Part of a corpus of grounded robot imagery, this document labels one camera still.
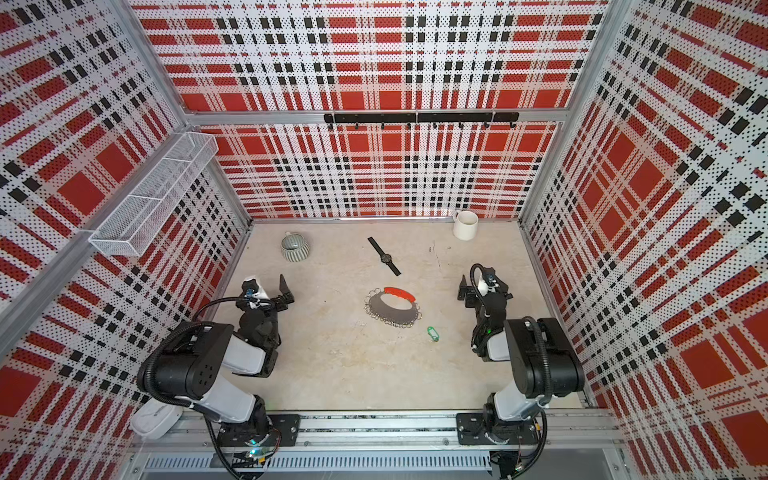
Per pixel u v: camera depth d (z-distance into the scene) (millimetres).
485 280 756
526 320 515
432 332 906
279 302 801
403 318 931
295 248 1049
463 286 848
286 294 824
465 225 1108
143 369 453
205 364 474
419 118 883
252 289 732
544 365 436
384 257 1084
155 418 733
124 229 682
